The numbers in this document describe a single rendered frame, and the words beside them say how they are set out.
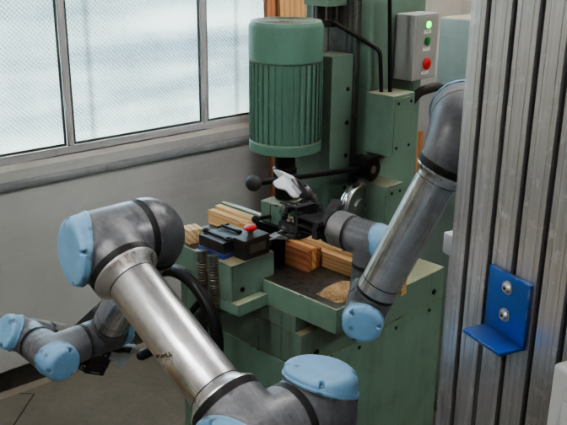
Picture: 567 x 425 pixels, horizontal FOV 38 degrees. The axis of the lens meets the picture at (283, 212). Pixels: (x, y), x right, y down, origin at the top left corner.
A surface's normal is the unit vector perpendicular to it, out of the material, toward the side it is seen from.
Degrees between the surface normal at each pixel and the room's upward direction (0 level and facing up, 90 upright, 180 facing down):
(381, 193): 90
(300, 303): 90
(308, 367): 8
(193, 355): 38
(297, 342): 90
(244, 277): 90
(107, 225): 30
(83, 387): 0
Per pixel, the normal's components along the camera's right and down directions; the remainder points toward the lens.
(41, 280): 0.66, 0.26
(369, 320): -0.18, 0.33
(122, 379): 0.01, -0.94
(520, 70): -0.90, 0.14
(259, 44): -0.65, 0.25
